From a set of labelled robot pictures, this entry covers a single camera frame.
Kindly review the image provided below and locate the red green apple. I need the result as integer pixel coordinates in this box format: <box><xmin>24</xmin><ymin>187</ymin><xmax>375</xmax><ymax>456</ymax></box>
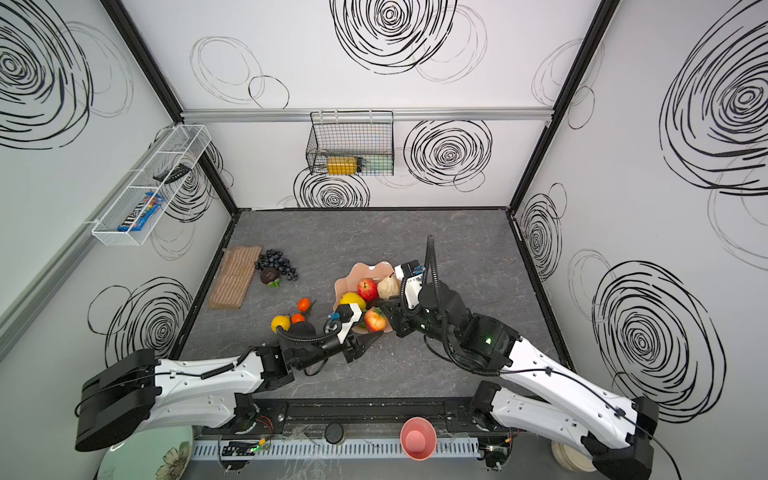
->
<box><xmin>364</xmin><ymin>307</ymin><xmax>388</xmax><ymax>333</ymax></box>

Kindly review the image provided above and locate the beige pale fruit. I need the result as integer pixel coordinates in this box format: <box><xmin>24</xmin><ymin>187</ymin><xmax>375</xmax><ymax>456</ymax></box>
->
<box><xmin>377</xmin><ymin>274</ymin><xmax>401</xmax><ymax>300</ymax></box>

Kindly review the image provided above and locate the yellow lemon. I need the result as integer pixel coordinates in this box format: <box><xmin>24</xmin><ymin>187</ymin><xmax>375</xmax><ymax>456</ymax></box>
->
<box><xmin>339</xmin><ymin>292</ymin><xmax>367</xmax><ymax>312</ymax></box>

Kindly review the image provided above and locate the red crinkled fruit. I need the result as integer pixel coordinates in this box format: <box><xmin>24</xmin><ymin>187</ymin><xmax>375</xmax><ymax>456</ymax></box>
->
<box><xmin>357</xmin><ymin>278</ymin><xmax>379</xmax><ymax>303</ymax></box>

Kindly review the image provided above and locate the pink wavy fruit bowl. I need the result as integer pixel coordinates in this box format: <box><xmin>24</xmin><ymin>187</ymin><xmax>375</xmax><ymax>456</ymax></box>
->
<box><xmin>333</xmin><ymin>261</ymin><xmax>394</xmax><ymax>313</ymax></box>

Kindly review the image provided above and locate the small yellow fruit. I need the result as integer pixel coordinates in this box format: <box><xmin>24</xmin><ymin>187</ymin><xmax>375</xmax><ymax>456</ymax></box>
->
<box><xmin>270</xmin><ymin>315</ymin><xmax>292</xmax><ymax>333</ymax></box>

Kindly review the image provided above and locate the dark brown mangosteen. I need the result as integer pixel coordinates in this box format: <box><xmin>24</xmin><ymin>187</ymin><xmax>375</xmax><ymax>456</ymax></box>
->
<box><xmin>260</xmin><ymin>267</ymin><xmax>281</xmax><ymax>288</ymax></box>

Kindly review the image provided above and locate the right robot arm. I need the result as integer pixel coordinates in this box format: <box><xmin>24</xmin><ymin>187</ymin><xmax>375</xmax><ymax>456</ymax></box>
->
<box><xmin>378</xmin><ymin>282</ymin><xmax>659</xmax><ymax>479</ymax></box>

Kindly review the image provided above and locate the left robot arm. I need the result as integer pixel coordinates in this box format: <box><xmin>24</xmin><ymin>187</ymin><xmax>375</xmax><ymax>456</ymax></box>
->
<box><xmin>74</xmin><ymin>322</ymin><xmax>381</xmax><ymax>452</ymax></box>

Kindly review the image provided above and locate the orange tangerine upper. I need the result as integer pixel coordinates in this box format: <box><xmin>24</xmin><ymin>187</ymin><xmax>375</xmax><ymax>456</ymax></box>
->
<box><xmin>297</xmin><ymin>298</ymin><xmax>311</xmax><ymax>313</ymax></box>

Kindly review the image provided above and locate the black round knob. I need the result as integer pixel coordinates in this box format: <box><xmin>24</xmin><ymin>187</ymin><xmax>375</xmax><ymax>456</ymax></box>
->
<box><xmin>324</xmin><ymin>422</ymin><xmax>345</xmax><ymax>445</ymax></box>

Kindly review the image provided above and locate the pink cup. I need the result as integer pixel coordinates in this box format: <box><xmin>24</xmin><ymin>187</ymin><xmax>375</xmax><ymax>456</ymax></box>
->
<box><xmin>400</xmin><ymin>417</ymin><xmax>437</xmax><ymax>461</ymax></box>

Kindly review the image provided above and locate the dark grape bunch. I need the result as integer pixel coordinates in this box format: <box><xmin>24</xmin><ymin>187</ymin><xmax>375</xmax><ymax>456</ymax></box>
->
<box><xmin>255</xmin><ymin>249</ymin><xmax>299</xmax><ymax>281</ymax></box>

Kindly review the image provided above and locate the brown woven mat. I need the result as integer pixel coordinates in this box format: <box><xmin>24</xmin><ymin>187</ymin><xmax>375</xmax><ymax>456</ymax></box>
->
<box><xmin>208</xmin><ymin>245</ymin><xmax>263</xmax><ymax>310</ymax></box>

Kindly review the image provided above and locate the green item in basket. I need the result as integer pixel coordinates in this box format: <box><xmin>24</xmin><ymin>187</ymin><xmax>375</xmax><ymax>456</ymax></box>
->
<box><xmin>360</xmin><ymin>154</ymin><xmax>394</xmax><ymax>176</ymax></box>

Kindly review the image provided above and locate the yellow bottle in basket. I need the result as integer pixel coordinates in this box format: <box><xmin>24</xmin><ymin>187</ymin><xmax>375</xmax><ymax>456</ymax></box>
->
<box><xmin>326</xmin><ymin>156</ymin><xmax>361</xmax><ymax>176</ymax></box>

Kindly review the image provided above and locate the green floral plate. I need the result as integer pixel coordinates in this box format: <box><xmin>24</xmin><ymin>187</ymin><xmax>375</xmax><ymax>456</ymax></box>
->
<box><xmin>97</xmin><ymin>427</ymin><xmax>194</xmax><ymax>480</ymax></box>

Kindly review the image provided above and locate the black remote control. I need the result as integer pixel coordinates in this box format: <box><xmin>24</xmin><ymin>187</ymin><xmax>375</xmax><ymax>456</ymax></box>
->
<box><xmin>153</xmin><ymin>163</ymin><xmax>191</xmax><ymax>185</ymax></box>

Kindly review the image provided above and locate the blue candy packet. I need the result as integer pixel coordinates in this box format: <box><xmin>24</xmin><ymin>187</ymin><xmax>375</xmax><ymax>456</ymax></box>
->
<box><xmin>117</xmin><ymin>192</ymin><xmax>165</xmax><ymax>232</ymax></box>

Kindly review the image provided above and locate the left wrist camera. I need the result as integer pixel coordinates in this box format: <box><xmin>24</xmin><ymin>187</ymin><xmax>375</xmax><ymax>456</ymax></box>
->
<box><xmin>328</xmin><ymin>303</ymin><xmax>363</xmax><ymax>343</ymax></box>

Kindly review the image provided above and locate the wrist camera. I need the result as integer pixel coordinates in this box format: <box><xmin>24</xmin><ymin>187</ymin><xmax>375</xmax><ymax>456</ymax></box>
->
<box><xmin>394</xmin><ymin>260</ymin><xmax>424</xmax><ymax>311</ymax></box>
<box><xmin>328</xmin><ymin>303</ymin><xmax>363</xmax><ymax>343</ymax></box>

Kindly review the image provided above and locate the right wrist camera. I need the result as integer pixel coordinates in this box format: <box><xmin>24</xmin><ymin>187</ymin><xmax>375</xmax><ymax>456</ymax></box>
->
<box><xmin>394</xmin><ymin>260</ymin><xmax>424</xmax><ymax>311</ymax></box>

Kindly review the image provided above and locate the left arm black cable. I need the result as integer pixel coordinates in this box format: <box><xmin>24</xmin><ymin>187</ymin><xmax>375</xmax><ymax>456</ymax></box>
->
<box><xmin>275</xmin><ymin>317</ymin><xmax>343</xmax><ymax>346</ymax></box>

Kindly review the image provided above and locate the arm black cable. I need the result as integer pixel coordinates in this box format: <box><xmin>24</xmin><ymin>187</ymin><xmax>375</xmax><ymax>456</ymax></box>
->
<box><xmin>275</xmin><ymin>317</ymin><xmax>343</xmax><ymax>346</ymax></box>
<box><xmin>422</xmin><ymin>235</ymin><xmax>457</xmax><ymax>361</ymax></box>

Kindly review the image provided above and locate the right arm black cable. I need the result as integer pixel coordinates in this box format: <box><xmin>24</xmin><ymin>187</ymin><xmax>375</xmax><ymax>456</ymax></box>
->
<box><xmin>422</xmin><ymin>235</ymin><xmax>457</xmax><ymax>361</ymax></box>

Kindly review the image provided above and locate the white slotted cable duct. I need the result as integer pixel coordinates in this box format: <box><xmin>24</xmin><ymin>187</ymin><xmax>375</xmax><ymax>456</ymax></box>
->
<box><xmin>190</xmin><ymin>436</ymin><xmax>481</xmax><ymax>462</ymax></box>

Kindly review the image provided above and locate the black wire basket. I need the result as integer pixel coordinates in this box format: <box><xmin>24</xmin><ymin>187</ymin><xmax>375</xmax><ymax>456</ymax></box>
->
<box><xmin>305</xmin><ymin>119</ymin><xmax>395</xmax><ymax>175</ymax></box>

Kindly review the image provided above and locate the white wire shelf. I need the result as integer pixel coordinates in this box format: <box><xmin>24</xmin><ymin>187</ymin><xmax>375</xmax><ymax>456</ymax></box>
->
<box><xmin>91</xmin><ymin>124</ymin><xmax>212</xmax><ymax>247</ymax></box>

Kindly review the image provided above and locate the aluminium wall rail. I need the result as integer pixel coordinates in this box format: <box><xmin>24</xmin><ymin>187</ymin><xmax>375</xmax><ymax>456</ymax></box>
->
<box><xmin>181</xmin><ymin>106</ymin><xmax>554</xmax><ymax>123</ymax></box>

